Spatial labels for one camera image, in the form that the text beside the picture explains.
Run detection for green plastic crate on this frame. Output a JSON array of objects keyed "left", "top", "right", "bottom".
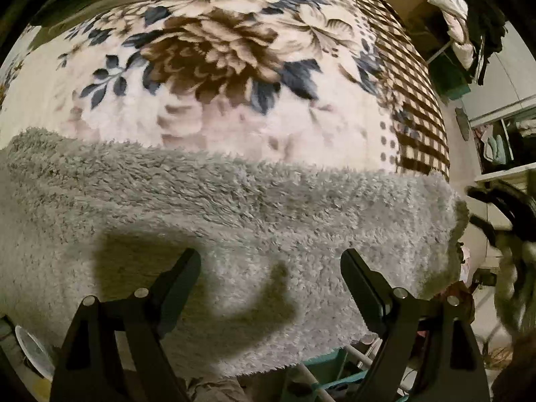
[{"left": 428, "top": 54, "right": 473, "bottom": 102}]

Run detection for cardboard box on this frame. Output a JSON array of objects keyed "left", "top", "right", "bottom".
[{"left": 373, "top": 0, "right": 455, "bottom": 61}]

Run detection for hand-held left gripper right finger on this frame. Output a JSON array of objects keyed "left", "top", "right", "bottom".
[{"left": 340, "top": 248, "right": 490, "bottom": 402}]

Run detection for white plate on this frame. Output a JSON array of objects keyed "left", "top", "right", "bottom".
[{"left": 14, "top": 324, "right": 56, "bottom": 383}]

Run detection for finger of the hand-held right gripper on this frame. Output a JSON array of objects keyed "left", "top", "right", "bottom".
[
  {"left": 469, "top": 214, "right": 509, "bottom": 247},
  {"left": 466, "top": 184, "right": 536, "bottom": 235}
]

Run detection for black clothes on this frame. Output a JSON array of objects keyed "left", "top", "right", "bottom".
[{"left": 456, "top": 0, "right": 511, "bottom": 86}]

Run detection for grey fluffy blanket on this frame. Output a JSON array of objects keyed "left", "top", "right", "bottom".
[{"left": 0, "top": 128, "right": 470, "bottom": 380}]

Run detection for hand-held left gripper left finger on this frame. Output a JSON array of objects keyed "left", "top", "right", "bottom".
[{"left": 50, "top": 248, "right": 202, "bottom": 402}]

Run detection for teal folded cloth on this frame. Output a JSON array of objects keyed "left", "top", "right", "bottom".
[{"left": 482, "top": 133, "right": 511, "bottom": 165}]

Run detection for teal plastic crate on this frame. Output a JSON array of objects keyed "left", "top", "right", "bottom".
[{"left": 289, "top": 343, "right": 380, "bottom": 402}]

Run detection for white wardrobe shelf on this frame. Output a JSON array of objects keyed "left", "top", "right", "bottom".
[{"left": 468, "top": 94, "right": 536, "bottom": 185}]

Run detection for white jacket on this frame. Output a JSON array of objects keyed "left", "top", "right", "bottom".
[{"left": 423, "top": 0, "right": 479, "bottom": 72}]

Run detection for floral printed blanket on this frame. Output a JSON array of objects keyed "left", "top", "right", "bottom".
[{"left": 0, "top": 0, "right": 452, "bottom": 183}]

